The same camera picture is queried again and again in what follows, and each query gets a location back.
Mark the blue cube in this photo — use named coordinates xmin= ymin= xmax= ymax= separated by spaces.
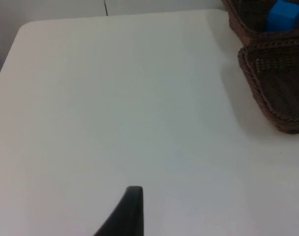
xmin=264 ymin=0 xmax=299 ymax=33

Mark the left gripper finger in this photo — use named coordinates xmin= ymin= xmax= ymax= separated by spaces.
xmin=92 ymin=185 xmax=144 ymax=236

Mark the dark brown wicker basket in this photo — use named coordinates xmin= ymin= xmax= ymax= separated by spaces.
xmin=238 ymin=34 xmax=299 ymax=135
xmin=221 ymin=0 xmax=299 ymax=41

